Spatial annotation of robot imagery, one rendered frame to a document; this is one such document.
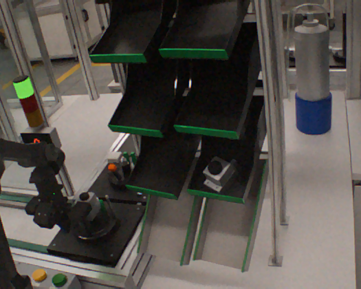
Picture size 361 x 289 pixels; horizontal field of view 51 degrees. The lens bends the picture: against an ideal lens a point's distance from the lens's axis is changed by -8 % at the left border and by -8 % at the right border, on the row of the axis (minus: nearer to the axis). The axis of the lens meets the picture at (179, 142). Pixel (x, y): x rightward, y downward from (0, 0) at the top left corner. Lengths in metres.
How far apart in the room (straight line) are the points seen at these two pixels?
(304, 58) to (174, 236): 0.86
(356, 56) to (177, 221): 1.21
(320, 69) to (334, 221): 0.60
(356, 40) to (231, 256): 1.22
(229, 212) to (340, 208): 0.46
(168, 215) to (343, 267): 0.51
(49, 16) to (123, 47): 5.52
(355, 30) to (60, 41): 5.09
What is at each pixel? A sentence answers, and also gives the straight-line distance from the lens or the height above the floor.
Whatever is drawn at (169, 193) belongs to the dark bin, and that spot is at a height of 1.19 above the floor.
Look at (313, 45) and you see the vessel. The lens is 1.54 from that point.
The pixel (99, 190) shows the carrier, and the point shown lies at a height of 0.97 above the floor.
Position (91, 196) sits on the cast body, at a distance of 1.17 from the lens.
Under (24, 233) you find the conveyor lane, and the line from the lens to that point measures 1.43.
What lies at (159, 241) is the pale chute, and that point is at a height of 1.02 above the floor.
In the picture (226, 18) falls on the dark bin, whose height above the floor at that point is 1.55.
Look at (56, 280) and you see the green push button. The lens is 1.14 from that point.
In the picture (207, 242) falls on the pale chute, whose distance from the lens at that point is 1.02.
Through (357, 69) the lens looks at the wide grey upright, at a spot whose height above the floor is 1.01.
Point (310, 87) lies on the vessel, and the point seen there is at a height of 1.07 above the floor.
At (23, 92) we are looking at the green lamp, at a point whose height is 1.38.
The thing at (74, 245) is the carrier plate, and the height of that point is 0.97.
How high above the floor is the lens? 1.75
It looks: 31 degrees down
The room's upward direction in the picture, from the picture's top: 11 degrees counter-clockwise
